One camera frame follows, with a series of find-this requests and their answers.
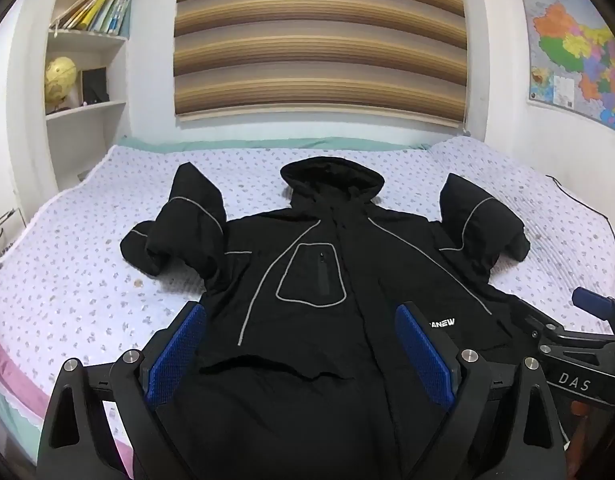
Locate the black picture frame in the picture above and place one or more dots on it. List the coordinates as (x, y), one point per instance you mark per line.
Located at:
(94, 85)

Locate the striped brown window blind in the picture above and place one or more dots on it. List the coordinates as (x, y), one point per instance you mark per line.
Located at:
(317, 35)

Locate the black hooded jacket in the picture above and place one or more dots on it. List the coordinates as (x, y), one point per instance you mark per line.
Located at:
(312, 360)

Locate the white bookshelf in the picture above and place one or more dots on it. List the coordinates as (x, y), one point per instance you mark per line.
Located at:
(85, 125)

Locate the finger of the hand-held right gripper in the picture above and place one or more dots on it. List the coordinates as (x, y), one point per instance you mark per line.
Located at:
(540, 327)
(595, 305)

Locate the colourful wall map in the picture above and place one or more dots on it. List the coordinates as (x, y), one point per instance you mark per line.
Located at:
(577, 50)

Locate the bed with floral sheet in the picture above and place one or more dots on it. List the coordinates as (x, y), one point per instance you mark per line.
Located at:
(87, 260)

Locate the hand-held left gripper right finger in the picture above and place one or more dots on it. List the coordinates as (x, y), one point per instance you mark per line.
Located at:
(422, 355)

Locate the row of leaning thin books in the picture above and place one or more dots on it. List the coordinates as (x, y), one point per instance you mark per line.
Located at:
(100, 10)

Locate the yellow globe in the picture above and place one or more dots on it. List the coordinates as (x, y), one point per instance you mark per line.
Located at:
(60, 80)

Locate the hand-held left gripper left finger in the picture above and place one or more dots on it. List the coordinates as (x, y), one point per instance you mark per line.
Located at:
(175, 355)

